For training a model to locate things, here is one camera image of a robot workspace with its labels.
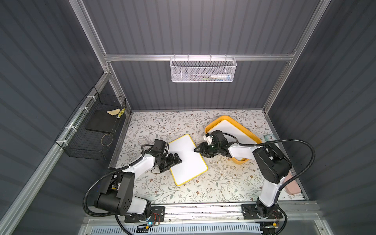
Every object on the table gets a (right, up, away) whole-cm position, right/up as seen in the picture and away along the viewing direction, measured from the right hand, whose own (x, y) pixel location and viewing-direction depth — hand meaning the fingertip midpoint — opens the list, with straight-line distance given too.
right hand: (196, 151), depth 90 cm
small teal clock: (+52, +8, +12) cm, 54 cm away
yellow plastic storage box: (+24, +21, +19) cm, 38 cm away
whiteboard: (-2, -7, -2) cm, 8 cm away
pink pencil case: (+52, -18, -10) cm, 56 cm away
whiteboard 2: (+26, +11, +12) cm, 31 cm away
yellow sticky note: (-46, +24, -8) cm, 53 cm away
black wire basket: (-56, +9, -23) cm, 61 cm away
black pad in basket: (-51, +19, -13) cm, 55 cm away
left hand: (-11, -8, -2) cm, 14 cm away
